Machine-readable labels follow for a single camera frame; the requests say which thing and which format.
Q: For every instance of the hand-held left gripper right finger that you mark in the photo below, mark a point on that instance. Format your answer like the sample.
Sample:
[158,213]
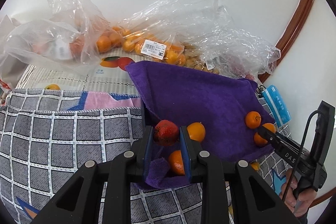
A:
[186,161]

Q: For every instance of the person's right hand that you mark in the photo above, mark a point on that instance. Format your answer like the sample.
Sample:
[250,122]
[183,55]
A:
[309,200]

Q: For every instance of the grey checked blanket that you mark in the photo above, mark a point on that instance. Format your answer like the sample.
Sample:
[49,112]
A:
[52,140]

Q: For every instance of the brown wooden door frame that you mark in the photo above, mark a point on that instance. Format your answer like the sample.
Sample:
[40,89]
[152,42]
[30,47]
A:
[299,27]

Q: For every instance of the clear wrinkled plastic bag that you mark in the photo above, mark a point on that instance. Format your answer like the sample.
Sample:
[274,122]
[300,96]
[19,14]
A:
[246,45]

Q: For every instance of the translucent white plastic bag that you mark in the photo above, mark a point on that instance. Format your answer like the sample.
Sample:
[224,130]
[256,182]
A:
[31,40]

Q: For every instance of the red white packaging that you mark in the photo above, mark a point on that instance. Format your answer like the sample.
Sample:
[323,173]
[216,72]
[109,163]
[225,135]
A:
[5,87]

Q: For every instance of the white price label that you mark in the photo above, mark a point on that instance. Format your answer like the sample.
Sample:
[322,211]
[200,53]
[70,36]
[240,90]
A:
[153,49]

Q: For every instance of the blue tissue packet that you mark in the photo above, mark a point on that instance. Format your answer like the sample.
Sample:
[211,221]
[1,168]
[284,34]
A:
[278,106]

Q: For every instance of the cluster of large oranges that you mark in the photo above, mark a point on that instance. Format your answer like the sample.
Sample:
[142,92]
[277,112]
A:
[105,41]

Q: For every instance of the red fruit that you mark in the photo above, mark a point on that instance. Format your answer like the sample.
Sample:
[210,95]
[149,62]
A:
[166,132]

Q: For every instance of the clear crumpled plastic bag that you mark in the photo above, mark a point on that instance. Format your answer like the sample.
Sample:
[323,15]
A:
[84,11]

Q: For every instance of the clear bag with small label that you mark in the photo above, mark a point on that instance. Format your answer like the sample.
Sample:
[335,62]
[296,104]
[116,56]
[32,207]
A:
[207,37]

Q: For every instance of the fruit printed mat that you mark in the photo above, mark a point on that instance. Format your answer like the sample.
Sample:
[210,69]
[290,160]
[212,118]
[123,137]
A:
[78,79]

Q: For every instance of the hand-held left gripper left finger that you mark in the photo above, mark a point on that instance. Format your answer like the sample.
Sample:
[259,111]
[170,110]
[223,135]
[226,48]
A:
[147,158]

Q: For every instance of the orange with dark stem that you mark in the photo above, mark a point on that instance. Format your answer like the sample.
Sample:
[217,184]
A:
[252,119]

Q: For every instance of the pile of small tangerines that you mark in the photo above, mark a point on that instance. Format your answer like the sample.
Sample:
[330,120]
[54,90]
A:
[173,56]

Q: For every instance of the pile of brown longans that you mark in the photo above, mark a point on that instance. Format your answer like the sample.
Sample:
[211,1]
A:
[195,62]

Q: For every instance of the orange with small stem tip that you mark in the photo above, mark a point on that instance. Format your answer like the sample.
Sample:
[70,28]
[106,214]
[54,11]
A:
[197,132]

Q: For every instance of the cluster of red fruits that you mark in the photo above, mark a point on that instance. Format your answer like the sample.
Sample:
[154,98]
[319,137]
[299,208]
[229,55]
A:
[240,66]

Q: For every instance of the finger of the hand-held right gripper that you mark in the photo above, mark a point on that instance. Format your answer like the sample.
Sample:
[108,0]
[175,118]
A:
[291,142]
[278,146]

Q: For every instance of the purple towel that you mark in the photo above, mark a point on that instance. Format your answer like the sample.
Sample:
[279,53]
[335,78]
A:
[199,98]

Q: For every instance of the clear bag with large label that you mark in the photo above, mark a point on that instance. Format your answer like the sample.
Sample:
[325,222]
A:
[170,14]

